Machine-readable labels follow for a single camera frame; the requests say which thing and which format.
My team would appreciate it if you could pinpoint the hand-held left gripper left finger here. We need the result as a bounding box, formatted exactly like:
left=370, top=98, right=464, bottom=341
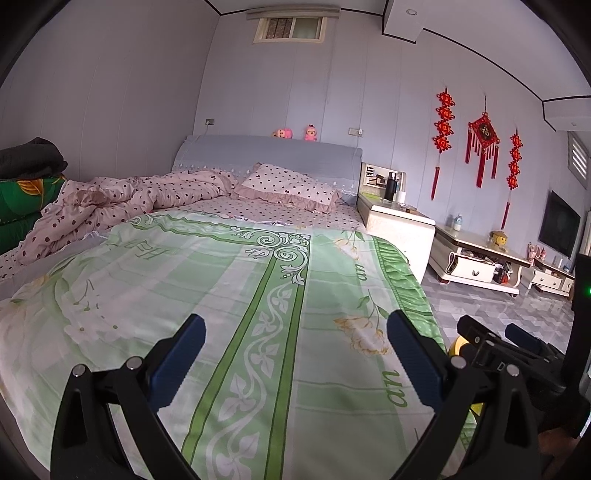
left=50, top=314, right=207, bottom=480

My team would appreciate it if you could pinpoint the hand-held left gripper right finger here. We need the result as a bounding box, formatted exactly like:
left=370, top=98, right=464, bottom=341
left=387, top=310, right=541, bottom=480

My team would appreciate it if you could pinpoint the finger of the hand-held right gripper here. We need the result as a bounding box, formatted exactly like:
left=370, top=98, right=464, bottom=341
left=456, top=315, right=566, bottom=388
left=505, top=323, right=561, bottom=354

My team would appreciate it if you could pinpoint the yellow rimmed trash bin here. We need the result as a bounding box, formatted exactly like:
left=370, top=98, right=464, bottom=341
left=447, top=339, right=485, bottom=416

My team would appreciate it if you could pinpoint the white low cabinet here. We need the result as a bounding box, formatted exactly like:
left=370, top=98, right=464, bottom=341
left=526, top=256, right=575, bottom=296

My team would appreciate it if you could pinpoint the white coffee table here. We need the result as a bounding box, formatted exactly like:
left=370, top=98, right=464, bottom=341
left=428, top=224, right=532, bottom=297

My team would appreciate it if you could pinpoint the green floral blanket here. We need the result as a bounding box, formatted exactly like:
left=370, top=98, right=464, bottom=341
left=0, top=210, right=467, bottom=480

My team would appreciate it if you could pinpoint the black television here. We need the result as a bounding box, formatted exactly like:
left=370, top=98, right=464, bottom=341
left=538, top=189, right=581, bottom=259

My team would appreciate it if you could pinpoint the white nightstand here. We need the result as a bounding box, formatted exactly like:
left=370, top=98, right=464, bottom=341
left=357, top=161, right=436, bottom=284

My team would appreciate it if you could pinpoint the pink polka dot duvet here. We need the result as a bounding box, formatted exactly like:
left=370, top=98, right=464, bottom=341
left=18, top=168, right=238, bottom=266

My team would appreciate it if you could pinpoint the long red knot decoration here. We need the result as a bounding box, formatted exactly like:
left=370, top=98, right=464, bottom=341
left=431, top=88, right=455, bottom=201
left=501, top=130, right=522, bottom=230

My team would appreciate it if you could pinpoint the shuttered window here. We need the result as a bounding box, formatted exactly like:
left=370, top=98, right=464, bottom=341
left=567, top=131, right=589, bottom=190

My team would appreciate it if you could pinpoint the pink polka dot pillow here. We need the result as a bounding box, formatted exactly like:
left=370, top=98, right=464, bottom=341
left=231, top=162, right=342, bottom=214

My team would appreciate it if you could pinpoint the red diamond knot decoration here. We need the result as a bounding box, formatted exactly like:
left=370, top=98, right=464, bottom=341
left=465, top=95, right=502, bottom=188

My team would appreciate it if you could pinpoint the green leaf print quilt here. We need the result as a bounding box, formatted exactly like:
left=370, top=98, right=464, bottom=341
left=0, top=173, right=68, bottom=254

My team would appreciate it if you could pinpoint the grey upholstered bed headboard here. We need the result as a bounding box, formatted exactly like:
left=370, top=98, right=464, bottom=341
left=172, top=135, right=364, bottom=204

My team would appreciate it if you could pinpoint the dark clothing pile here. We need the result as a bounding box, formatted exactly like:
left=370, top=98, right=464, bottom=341
left=0, top=137, right=69, bottom=178

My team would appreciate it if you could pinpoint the small high window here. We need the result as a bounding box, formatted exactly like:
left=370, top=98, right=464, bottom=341
left=247, top=8, right=328, bottom=44

